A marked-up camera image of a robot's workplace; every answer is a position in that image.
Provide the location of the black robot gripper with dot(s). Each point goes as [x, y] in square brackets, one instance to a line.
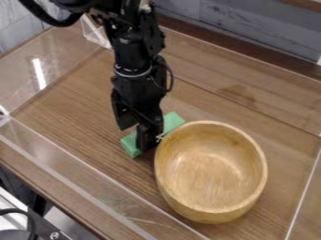
[135, 102]

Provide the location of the green rectangular block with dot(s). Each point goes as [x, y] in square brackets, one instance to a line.
[173, 121]

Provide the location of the light wooden bowl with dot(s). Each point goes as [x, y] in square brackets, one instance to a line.
[212, 171]

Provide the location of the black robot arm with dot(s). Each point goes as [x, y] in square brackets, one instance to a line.
[131, 27]

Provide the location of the clear acrylic tray wall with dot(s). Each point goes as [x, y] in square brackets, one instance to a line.
[59, 138]

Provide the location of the clear acrylic corner bracket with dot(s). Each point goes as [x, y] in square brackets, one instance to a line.
[94, 33]

